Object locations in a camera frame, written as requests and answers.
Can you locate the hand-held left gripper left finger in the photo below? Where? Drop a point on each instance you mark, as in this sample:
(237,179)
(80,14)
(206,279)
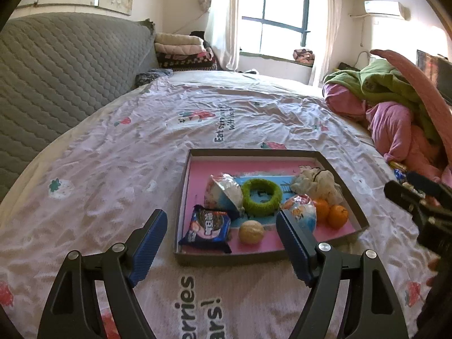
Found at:
(148,247)

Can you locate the white air conditioner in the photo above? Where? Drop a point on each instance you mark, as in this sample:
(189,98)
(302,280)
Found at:
(386,10)

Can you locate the grey shallow cardboard box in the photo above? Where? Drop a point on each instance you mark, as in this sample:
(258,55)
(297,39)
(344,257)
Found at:
(226,259)

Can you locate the black cloth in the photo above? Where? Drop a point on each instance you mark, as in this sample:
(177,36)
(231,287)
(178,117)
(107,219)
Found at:
(201,38)

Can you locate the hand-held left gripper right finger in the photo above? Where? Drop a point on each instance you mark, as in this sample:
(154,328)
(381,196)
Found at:
(296,247)

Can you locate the checkered folded blanket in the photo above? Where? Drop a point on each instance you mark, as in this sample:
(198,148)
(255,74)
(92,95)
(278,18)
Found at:
(187,61)

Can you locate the window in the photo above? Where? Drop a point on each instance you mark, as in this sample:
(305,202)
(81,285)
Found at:
(282,3)

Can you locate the grey quilted headboard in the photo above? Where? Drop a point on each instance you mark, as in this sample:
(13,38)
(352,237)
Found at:
(63,77)

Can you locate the cream folded blanket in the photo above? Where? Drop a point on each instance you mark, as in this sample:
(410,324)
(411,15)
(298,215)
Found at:
(178,39)

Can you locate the cream sheer hair scrunchie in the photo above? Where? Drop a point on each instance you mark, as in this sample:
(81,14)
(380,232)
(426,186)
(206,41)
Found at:
(310,183)

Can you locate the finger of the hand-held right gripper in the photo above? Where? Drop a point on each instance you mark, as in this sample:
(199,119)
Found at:
(423,182)
(402,194)

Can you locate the blue patterned cloth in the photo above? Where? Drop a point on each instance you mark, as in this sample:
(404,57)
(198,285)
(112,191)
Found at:
(153,77)

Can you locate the green blanket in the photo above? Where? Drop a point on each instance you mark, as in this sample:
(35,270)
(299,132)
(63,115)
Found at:
(381,81)

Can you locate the small blue snack packet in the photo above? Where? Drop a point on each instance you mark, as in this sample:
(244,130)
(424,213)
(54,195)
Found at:
(399,174)

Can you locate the blue cookie packet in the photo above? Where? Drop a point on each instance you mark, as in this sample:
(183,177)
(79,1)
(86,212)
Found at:
(206,227)

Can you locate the walnut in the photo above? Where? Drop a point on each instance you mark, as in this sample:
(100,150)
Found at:
(250,232)

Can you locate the person's right hand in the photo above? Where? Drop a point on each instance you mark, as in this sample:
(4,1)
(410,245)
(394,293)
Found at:
(433,272)

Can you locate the white curtain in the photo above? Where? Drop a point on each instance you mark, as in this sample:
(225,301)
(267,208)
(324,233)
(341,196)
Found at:
(222,21)
(326,31)

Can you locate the orange mandarin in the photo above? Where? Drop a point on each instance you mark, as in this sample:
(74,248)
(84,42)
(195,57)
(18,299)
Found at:
(320,210)
(337,216)

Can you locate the pink quilt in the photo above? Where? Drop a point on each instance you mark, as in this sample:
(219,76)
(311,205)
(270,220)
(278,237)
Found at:
(395,127)

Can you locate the blue and white toy egg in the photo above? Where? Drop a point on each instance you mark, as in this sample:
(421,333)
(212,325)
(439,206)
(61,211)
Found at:
(303,212)

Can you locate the floral cloth bundle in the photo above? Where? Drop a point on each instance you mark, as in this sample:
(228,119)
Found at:
(303,55)

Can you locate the green fuzzy hair scrunchie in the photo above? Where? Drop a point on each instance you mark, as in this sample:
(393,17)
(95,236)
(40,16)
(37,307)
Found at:
(247,197)

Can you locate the red and white toy egg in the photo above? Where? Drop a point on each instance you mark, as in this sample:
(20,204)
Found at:
(226,190)

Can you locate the strawberry print bed sheet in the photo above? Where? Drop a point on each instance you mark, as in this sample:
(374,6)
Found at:
(123,155)

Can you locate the small biscuit packet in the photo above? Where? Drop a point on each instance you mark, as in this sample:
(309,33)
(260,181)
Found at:
(398,165)

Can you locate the pink folded blanket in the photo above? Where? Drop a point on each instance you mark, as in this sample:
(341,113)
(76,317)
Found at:
(178,48)

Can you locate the dark framed screen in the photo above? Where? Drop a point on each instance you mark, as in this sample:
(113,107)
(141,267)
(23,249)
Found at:
(441,74)

